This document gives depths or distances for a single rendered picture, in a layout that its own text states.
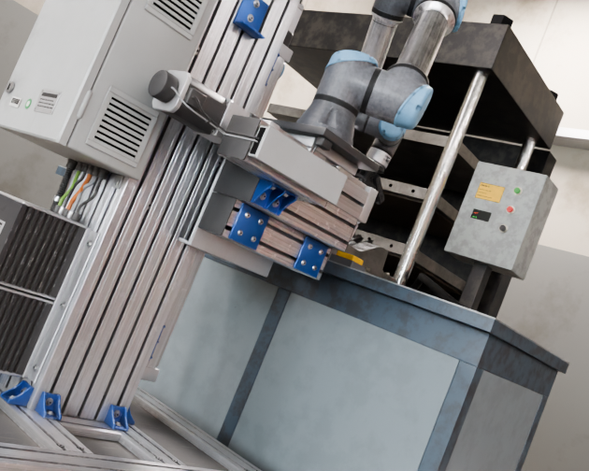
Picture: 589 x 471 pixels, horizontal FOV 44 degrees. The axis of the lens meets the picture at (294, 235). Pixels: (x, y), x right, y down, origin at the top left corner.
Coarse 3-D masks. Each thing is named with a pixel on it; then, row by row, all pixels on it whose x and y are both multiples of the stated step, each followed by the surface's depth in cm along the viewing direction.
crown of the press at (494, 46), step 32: (320, 32) 350; (352, 32) 338; (480, 32) 299; (512, 32) 296; (288, 64) 390; (320, 64) 369; (384, 64) 333; (448, 64) 304; (480, 64) 294; (512, 64) 303; (448, 96) 340; (512, 96) 311; (544, 96) 335; (448, 128) 387; (480, 128) 366; (512, 128) 347; (544, 128) 344
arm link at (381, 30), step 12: (384, 0) 201; (396, 0) 200; (408, 0) 198; (372, 12) 205; (384, 12) 202; (396, 12) 202; (372, 24) 207; (384, 24) 205; (396, 24) 206; (372, 36) 208; (384, 36) 207; (372, 48) 209; (384, 48) 209; (384, 60) 212; (360, 120) 219
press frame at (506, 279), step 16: (416, 128) 404; (464, 144) 384; (480, 144) 378; (496, 144) 373; (480, 160) 376; (496, 160) 370; (512, 160) 365; (544, 160) 356; (384, 176) 413; (448, 192) 387; (368, 224) 409; (384, 224) 404; (400, 240) 395; (432, 240) 384; (432, 256) 381; (448, 256) 376; (464, 272) 368; (496, 272) 352; (496, 288) 350; (480, 304) 352; (496, 304) 354
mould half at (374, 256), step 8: (352, 248) 235; (360, 248) 243; (368, 248) 244; (376, 248) 246; (360, 256) 240; (368, 256) 244; (376, 256) 247; (384, 256) 251; (368, 264) 245; (376, 264) 249; (368, 272) 246; (376, 272) 250; (392, 280) 259
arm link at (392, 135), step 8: (368, 120) 218; (376, 120) 218; (368, 128) 219; (376, 128) 218; (384, 128) 216; (392, 128) 216; (400, 128) 216; (376, 136) 221; (384, 136) 217; (392, 136) 216; (400, 136) 219; (384, 144) 225; (392, 144) 224
